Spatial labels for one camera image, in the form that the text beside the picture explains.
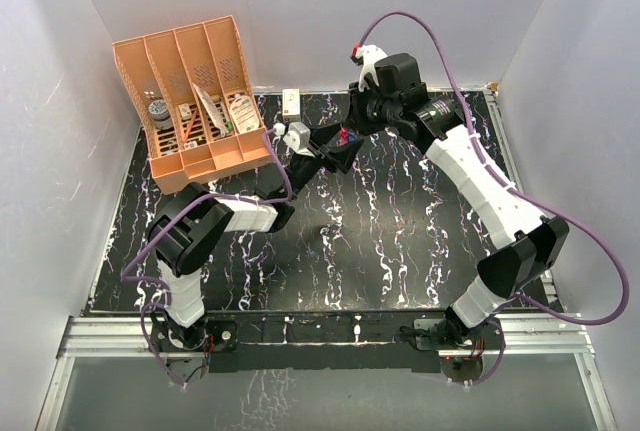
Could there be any white label packet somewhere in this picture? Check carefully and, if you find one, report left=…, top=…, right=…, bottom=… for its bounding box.
left=229, top=94, right=261, bottom=134

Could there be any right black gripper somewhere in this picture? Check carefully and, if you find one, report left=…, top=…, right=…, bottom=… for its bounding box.
left=346, top=78, right=401, bottom=138

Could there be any grey round tin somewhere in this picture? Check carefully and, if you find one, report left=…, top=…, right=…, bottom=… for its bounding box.
left=148, top=99, right=173, bottom=131

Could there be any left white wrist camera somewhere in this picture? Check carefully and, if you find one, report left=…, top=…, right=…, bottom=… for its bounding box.
left=274, top=122, right=314, bottom=157

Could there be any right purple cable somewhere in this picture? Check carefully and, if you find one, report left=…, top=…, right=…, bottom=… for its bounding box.
left=358, top=11, right=630, bottom=385

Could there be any small white card box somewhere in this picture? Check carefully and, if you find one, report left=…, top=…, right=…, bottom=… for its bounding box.
left=178, top=103, right=197, bottom=121

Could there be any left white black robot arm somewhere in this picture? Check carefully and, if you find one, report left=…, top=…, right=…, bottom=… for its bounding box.
left=147, top=123, right=363, bottom=350

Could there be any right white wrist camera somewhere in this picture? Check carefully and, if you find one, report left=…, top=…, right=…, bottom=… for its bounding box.
left=351, top=44, right=387, bottom=92

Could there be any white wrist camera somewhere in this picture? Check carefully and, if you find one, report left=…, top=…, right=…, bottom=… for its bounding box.
left=274, top=122, right=314, bottom=157
left=351, top=44, right=387, bottom=92

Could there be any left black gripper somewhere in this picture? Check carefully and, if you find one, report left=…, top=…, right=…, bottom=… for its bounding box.
left=283, top=123, right=363, bottom=203

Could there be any orange plastic file organizer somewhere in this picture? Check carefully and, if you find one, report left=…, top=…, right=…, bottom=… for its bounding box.
left=113, top=16, right=271, bottom=194

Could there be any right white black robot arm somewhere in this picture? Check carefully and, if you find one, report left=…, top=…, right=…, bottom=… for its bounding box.
left=346, top=45, right=569, bottom=348

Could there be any white paper sachet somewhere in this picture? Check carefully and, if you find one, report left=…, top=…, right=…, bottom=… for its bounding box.
left=192, top=83, right=228, bottom=137

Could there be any purple cable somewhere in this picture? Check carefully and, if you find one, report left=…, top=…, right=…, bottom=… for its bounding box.
left=121, top=125, right=296, bottom=385
left=358, top=11, right=630, bottom=385

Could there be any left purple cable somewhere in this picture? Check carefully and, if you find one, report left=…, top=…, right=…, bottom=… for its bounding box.
left=121, top=125, right=296, bottom=385

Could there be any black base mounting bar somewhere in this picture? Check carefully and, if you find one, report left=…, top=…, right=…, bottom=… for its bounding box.
left=199, top=308, right=506, bottom=375

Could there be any orange pen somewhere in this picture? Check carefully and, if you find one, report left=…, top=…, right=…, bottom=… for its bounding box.
left=183, top=112, right=198, bottom=143

